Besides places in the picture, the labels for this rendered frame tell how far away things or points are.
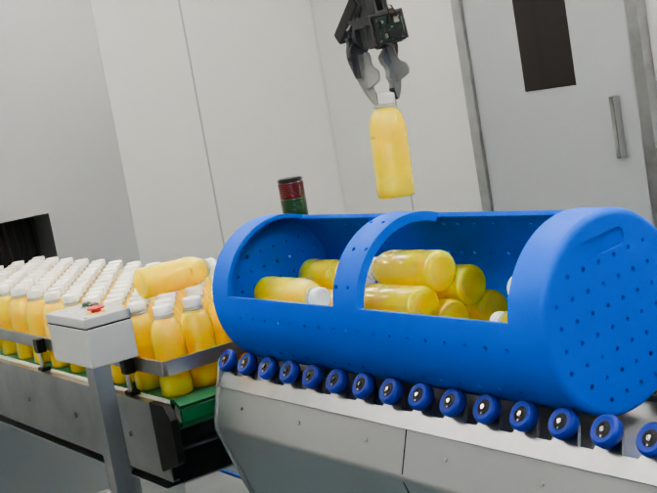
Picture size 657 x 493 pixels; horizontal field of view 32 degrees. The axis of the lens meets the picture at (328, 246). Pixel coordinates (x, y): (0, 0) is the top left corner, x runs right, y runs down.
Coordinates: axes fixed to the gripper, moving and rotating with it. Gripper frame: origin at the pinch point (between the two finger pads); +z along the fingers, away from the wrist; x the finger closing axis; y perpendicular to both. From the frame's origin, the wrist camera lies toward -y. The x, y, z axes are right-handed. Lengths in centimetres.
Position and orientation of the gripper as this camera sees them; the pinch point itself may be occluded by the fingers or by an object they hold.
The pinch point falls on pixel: (382, 95)
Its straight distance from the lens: 205.4
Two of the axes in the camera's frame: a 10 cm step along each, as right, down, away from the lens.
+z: 2.5, 9.5, 1.5
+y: 4.8, 0.1, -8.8
